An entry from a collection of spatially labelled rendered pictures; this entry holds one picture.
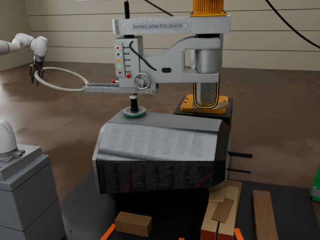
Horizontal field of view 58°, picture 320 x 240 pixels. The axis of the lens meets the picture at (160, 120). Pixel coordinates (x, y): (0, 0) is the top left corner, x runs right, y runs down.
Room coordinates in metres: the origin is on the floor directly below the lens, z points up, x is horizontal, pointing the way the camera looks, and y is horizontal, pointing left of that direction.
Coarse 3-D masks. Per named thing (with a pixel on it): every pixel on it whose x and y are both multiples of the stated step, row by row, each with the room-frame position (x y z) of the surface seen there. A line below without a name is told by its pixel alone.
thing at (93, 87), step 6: (90, 84) 2.67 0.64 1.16; (96, 84) 2.66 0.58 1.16; (102, 84) 2.65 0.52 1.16; (108, 84) 2.65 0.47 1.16; (114, 84) 2.64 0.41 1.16; (144, 84) 2.60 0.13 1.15; (84, 90) 2.56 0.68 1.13; (90, 90) 2.56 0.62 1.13; (96, 90) 2.55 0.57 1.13; (102, 90) 2.54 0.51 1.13; (108, 90) 2.53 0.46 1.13; (114, 90) 2.52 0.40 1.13; (120, 90) 2.52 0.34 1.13; (126, 90) 2.51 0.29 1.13; (132, 90) 2.50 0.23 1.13; (138, 90) 2.49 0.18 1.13; (144, 90) 2.49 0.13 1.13; (156, 90) 2.47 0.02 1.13
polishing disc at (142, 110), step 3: (126, 108) 2.61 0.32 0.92; (129, 108) 2.61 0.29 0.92; (141, 108) 2.60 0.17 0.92; (144, 108) 2.59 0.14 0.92; (123, 111) 2.53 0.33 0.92; (126, 111) 2.52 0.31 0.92; (129, 111) 2.52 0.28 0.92; (132, 111) 2.52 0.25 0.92; (135, 111) 2.51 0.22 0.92; (138, 111) 2.51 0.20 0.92; (141, 111) 2.51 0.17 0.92; (144, 111) 2.52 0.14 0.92; (126, 114) 2.48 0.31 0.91; (129, 114) 2.46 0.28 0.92; (132, 114) 2.46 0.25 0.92; (135, 114) 2.46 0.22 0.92; (138, 114) 2.46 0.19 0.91
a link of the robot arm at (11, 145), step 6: (0, 120) 1.88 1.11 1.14; (6, 120) 1.91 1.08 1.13; (0, 126) 1.83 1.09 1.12; (6, 126) 1.86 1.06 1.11; (0, 132) 1.81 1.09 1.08; (6, 132) 1.83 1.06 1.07; (12, 132) 1.88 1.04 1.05; (0, 138) 1.80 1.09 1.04; (6, 138) 1.82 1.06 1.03; (12, 138) 1.85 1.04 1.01; (0, 144) 1.79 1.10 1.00; (6, 144) 1.81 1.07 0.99; (12, 144) 1.84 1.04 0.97; (0, 150) 1.79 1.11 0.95; (6, 150) 1.80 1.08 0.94
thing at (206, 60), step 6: (198, 54) 2.42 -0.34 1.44; (204, 54) 2.38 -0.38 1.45; (210, 54) 2.38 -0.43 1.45; (216, 54) 2.40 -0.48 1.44; (198, 60) 2.42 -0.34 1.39; (204, 60) 2.38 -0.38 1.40; (210, 60) 2.38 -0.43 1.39; (216, 60) 2.40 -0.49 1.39; (198, 66) 2.42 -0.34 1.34; (204, 66) 2.38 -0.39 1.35; (210, 66) 2.38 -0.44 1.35; (216, 66) 2.41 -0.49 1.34; (204, 72) 2.39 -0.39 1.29; (210, 72) 2.39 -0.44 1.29
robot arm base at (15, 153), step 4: (16, 148) 1.87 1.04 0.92; (8, 152) 1.81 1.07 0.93; (12, 152) 1.83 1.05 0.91; (16, 152) 1.84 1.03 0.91; (20, 152) 1.88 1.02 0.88; (24, 152) 1.90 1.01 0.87; (0, 156) 1.79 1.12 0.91; (4, 156) 1.79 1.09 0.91; (8, 156) 1.80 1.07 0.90; (12, 156) 1.81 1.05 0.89; (16, 156) 1.82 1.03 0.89; (20, 156) 1.83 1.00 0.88; (0, 160) 1.77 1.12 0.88; (4, 160) 1.76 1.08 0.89; (8, 160) 1.76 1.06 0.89
